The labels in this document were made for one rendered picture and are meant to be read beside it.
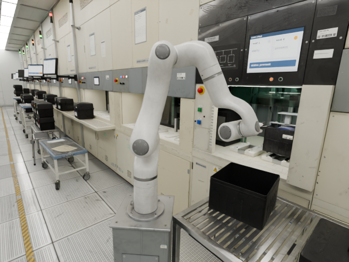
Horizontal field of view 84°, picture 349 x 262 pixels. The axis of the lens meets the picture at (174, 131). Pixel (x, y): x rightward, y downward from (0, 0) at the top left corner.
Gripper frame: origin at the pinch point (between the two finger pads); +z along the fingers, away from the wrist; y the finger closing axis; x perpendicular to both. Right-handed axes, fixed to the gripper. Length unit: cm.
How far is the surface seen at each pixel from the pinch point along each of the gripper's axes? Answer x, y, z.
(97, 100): -14, -344, 44
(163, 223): -43, -14, -54
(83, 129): -71, -357, 18
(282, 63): 32.3, 2.3, 14.9
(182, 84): 20, -75, 15
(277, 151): -22.9, -0.2, 34.8
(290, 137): -11.6, 6.2, 34.6
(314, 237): -33, 36, -25
